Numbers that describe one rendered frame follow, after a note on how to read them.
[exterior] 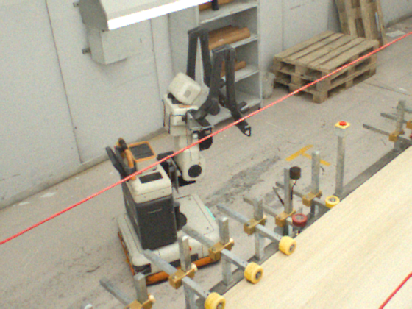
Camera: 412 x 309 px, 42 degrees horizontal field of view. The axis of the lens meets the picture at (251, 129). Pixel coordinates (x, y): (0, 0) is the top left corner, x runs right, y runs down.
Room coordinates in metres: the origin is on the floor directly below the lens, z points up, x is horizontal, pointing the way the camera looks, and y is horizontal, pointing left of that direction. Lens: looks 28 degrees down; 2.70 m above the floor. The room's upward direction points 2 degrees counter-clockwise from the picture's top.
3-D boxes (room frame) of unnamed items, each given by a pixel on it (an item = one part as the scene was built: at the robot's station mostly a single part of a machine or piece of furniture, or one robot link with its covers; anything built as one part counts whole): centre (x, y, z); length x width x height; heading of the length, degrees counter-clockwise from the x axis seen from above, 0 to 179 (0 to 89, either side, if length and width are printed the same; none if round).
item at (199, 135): (3.23, 0.38, 0.99); 0.28 x 0.16 x 0.22; 24
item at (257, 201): (2.23, -0.02, 0.87); 0.04 x 0.04 x 0.48; 46
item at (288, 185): (2.41, -0.19, 0.93); 0.04 x 0.04 x 0.48; 46
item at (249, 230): (2.21, 0.00, 0.95); 0.14 x 0.06 x 0.05; 136
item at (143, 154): (3.06, 0.74, 0.87); 0.23 x 0.15 x 0.11; 24
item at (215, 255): (2.03, 0.17, 0.95); 0.14 x 0.06 x 0.05; 136
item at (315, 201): (2.59, -0.30, 0.84); 0.43 x 0.03 x 0.04; 46
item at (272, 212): (2.44, -0.10, 0.84); 0.43 x 0.03 x 0.04; 46
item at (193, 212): (3.11, 0.64, 0.16); 0.67 x 0.64 x 0.25; 114
